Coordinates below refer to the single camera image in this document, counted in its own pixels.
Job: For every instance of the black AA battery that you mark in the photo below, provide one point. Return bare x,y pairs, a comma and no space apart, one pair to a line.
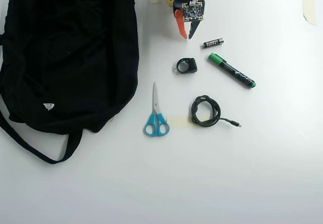
213,43

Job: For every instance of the black fabric bag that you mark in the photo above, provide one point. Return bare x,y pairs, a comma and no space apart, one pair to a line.
63,57

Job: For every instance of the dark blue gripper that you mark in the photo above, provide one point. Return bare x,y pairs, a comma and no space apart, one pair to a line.
181,28

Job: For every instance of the bare camera circuit board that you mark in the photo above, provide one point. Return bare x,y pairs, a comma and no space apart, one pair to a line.
191,10

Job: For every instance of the green and black marker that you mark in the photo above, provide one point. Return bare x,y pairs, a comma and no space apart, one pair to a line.
232,70

